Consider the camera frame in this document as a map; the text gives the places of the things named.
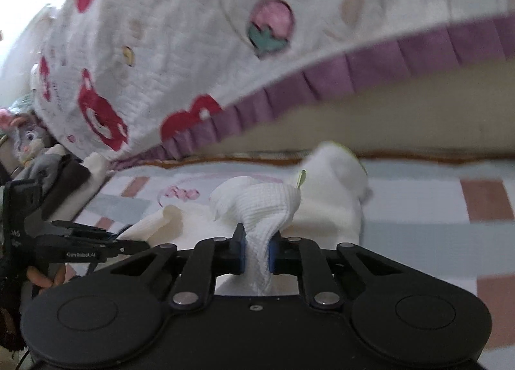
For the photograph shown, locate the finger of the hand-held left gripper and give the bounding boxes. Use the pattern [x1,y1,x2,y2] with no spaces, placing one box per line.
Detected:
[50,220,119,242]
[105,239,150,260]

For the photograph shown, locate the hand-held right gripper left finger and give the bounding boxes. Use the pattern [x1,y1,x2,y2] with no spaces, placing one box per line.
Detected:
[108,224,247,308]

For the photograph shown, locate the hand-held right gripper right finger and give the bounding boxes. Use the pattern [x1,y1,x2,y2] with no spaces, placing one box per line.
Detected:
[269,233,407,308]

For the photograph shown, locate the cream waffle-knit garment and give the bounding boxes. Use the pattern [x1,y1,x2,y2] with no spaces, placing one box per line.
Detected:
[117,141,373,297]

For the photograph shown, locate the person's left hand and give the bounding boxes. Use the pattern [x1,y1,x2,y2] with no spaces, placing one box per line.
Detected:
[25,262,78,290]

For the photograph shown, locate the dark brown garment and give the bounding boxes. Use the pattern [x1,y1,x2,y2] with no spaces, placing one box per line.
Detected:
[40,155,92,218]

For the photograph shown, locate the grey knit sweater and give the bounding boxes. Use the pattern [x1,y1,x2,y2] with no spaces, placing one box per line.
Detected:
[26,147,71,183]

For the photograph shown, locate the cream folded garment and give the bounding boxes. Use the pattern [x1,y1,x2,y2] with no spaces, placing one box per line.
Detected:
[78,151,111,210]

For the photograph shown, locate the grey rabbit plush toy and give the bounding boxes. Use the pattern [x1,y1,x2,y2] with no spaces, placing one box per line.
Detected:
[0,106,55,167]

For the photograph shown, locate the checked dog print rug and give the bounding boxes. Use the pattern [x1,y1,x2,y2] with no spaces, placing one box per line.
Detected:
[74,159,515,358]

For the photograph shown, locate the beige bed base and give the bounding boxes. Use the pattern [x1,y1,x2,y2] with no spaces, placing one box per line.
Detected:
[185,58,515,163]

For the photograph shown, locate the bear print quilt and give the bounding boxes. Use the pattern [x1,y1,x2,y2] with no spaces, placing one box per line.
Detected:
[28,0,515,171]

